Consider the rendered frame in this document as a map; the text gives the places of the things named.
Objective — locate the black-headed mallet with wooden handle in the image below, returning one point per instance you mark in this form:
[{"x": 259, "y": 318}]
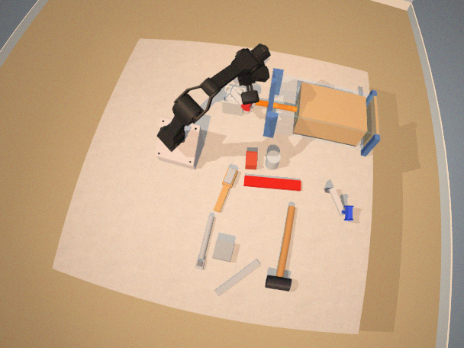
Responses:
[{"x": 278, "y": 281}]

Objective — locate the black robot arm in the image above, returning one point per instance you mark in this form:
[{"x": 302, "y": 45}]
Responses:
[{"x": 187, "y": 110}]

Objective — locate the grey cylinder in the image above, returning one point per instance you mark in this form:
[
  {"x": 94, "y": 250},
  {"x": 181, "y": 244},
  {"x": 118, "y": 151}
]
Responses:
[{"x": 272, "y": 159}]

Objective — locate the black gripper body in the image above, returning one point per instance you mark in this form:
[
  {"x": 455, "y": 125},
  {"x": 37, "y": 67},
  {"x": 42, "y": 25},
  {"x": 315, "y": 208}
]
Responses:
[{"x": 249, "y": 97}]

